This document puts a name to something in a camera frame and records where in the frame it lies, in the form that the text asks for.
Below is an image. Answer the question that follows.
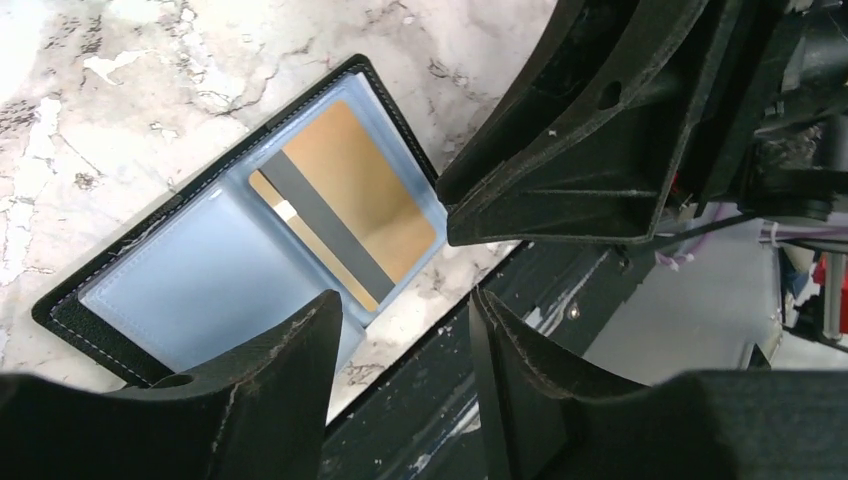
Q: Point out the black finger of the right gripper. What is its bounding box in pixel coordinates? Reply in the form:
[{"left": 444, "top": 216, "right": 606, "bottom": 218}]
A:
[{"left": 435, "top": 0, "right": 803, "bottom": 248}]

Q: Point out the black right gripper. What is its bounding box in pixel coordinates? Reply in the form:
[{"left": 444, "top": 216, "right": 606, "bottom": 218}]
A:
[{"left": 673, "top": 1, "right": 847, "bottom": 227}]

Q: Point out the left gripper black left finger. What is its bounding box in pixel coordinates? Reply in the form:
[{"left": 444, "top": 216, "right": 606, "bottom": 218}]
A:
[{"left": 1, "top": 290, "right": 342, "bottom": 479}]

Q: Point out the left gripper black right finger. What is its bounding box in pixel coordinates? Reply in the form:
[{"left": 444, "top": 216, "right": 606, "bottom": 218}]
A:
[{"left": 474, "top": 293, "right": 847, "bottom": 479}]

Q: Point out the black leather card holder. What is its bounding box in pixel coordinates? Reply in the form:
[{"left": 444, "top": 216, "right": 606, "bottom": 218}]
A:
[{"left": 31, "top": 54, "right": 446, "bottom": 387}]

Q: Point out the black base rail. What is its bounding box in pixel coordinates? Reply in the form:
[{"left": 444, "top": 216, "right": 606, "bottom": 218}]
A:
[{"left": 318, "top": 242, "right": 654, "bottom": 479}]

